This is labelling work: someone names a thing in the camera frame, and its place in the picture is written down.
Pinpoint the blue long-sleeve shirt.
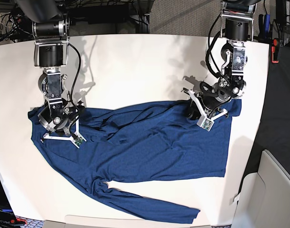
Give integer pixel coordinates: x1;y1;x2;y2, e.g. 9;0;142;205
28;100;242;224

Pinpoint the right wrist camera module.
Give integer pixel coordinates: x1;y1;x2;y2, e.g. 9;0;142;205
74;137;84;149

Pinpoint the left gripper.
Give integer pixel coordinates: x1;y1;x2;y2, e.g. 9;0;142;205
182;80;230;121

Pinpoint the white plastic bin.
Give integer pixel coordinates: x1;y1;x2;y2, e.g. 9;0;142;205
232;150;290;228

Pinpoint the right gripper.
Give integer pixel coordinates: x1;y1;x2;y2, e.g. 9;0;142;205
38;95;86;143

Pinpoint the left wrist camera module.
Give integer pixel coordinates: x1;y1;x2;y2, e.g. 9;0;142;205
197;116;214;132

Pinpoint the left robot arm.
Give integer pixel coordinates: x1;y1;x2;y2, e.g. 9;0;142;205
183;0;257;130

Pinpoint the black box with red label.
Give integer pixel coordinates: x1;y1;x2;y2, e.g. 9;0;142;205
0;181;16;228

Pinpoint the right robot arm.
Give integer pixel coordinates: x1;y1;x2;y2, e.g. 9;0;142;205
16;0;86;147

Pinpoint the red clamp on table edge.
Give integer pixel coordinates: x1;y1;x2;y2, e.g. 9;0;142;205
271;38;280;63

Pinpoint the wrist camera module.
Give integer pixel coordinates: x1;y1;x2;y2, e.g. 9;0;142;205
74;137;84;149
197;116;214;132

